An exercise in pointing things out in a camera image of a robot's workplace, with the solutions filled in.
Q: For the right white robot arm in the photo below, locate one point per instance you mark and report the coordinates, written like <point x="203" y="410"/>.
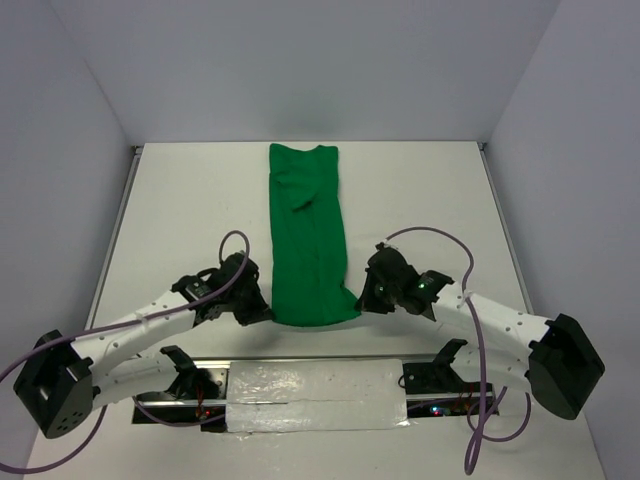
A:
<point x="551" y="359"/>

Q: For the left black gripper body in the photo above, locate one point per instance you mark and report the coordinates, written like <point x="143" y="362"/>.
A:
<point x="248" y="306"/>

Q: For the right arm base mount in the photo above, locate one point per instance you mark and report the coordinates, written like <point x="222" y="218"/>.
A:
<point x="434" y="390"/>

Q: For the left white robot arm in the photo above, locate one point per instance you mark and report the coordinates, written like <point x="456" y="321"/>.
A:
<point x="65" y="381"/>

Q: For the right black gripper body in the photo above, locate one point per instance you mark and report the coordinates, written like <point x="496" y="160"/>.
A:
<point x="379" y="297"/>

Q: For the green t shirt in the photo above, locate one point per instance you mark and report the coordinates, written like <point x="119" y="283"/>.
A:
<point x="308" y="240"/>

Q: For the silver tape patch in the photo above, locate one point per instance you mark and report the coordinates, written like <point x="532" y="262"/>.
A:
<point x="328" y="395"/>

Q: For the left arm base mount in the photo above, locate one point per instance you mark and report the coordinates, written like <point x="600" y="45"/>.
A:
<point x="196" y="397"/>

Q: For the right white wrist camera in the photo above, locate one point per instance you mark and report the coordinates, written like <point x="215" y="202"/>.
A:
<point x="385" y="246"/>

